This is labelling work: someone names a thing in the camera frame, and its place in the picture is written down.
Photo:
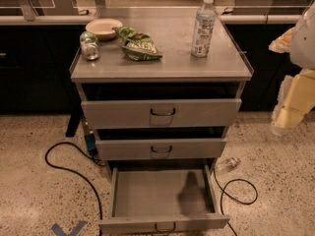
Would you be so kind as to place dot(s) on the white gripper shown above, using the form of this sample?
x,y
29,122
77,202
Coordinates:
x,y
303,44

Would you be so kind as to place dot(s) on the clear blue-label plastic bottle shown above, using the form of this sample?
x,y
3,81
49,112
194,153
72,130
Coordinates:
x,y
203,29

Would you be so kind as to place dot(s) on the grey top drawer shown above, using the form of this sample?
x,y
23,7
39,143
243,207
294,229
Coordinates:
x,y
119,114

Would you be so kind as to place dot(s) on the clear bottle on floor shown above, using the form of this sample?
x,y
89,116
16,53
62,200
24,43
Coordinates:
x,y
227,165

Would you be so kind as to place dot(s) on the grey middle drawer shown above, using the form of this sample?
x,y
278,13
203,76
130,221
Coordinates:
x,y
160,149

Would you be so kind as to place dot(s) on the grey metal drawer cabinet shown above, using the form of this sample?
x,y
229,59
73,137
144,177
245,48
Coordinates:
x,y
178,74

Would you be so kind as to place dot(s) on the grey open bottom drawer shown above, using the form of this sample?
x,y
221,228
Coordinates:
x,y
162,201

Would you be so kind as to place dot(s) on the green chip bag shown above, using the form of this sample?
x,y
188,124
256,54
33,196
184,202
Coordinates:
x,y
137,46

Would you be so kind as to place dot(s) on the white ceramic bowl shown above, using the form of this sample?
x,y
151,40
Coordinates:
x,y
103,29

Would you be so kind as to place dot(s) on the green soda can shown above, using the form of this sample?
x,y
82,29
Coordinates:
x,y
89,46

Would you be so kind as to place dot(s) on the blue power adapter box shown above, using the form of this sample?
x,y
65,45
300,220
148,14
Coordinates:
x,y
90,143

